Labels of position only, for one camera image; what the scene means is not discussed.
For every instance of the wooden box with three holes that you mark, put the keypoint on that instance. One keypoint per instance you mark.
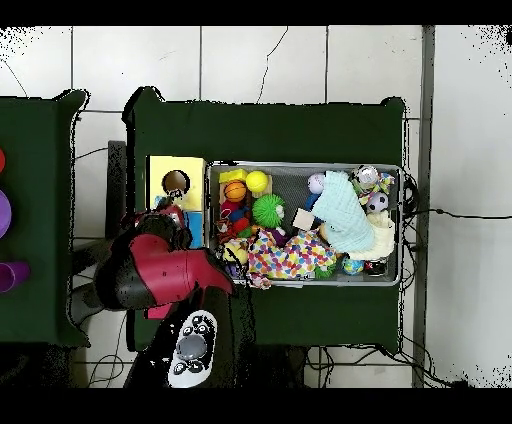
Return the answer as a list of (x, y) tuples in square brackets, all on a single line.
[(192, 172)]

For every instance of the purple cup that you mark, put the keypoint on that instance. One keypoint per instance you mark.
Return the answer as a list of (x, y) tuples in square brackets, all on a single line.
[(14, 276)]

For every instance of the dark green tablecloth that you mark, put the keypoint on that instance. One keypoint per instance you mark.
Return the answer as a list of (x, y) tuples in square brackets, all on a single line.
[(40, 160), (280, 132)]

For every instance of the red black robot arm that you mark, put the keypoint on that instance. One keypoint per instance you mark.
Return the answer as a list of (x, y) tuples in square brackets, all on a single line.
[(168, 276)]

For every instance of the white baseball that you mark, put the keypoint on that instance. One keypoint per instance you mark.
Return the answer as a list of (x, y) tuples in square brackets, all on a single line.
[(316, 183)]

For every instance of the cream knitted cloth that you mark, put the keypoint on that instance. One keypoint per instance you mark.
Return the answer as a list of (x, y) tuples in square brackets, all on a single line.
[(382, 236)]

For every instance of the small soccer ball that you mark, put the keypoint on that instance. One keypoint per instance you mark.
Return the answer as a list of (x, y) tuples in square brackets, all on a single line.
[(376, 202)]

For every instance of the orange basketball toy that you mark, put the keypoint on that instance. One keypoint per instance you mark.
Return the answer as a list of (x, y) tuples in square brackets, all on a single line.
[(234, 190)]

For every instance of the clear bottle with blue label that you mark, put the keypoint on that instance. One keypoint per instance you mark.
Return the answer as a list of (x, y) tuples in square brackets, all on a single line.
[(172, 194)]

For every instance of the crushed silver can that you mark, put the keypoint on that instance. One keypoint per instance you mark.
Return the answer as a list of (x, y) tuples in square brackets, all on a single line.
[(366, 174)]

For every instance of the small red object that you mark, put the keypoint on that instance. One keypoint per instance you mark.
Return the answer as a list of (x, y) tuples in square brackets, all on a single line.
[(1, 160)]

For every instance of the mint green cloth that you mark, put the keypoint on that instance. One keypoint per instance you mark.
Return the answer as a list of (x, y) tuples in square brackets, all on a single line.
[(344, 212)]

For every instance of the globe print ball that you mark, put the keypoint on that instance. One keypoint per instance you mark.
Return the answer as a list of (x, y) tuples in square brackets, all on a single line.
[(352, 266)]

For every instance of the plain wooden block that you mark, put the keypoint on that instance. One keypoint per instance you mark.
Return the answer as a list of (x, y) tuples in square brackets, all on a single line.
[(304, 219)]

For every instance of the silver mesh bin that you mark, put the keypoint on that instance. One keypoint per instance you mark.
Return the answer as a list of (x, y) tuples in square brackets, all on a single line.
[(288, 166)]

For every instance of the large green spiky ball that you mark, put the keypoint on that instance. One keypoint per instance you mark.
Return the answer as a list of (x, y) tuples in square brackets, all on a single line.
[(268, 210)]

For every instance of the purple bowl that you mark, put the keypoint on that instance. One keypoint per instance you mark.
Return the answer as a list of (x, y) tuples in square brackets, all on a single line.
[(4, 214)]

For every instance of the colourful polka dot cloth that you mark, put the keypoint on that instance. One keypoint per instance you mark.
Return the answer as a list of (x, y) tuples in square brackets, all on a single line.
[(292, 256)]

